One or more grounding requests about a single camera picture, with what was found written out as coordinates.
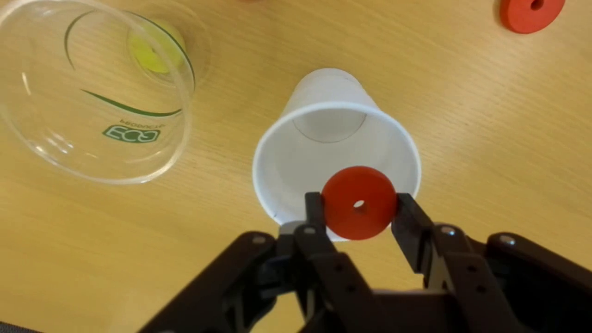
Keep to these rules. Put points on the yellow round block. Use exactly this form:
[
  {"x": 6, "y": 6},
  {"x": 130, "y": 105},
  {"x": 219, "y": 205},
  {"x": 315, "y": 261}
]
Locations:
[{"x": 158, "y": 54}]

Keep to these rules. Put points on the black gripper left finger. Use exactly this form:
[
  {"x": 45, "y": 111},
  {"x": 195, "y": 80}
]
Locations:
[{"x": 297, "y": 289}]

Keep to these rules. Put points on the orange round block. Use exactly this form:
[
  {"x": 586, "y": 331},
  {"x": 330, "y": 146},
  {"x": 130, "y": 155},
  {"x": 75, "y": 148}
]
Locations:
[
  {"x": 345, "y": 191},
  {"x": 524, "y": 15}
]

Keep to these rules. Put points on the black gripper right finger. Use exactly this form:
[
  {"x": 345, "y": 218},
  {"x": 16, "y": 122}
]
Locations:
[{"x": 493, "y": 289}]

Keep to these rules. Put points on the clear plastic cup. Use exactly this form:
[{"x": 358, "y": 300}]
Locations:
[{"x": 132, "y": 131}]

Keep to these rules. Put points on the white paper cup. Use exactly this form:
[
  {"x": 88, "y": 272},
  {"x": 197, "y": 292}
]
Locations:
[{"x": 321, "y": 98}]

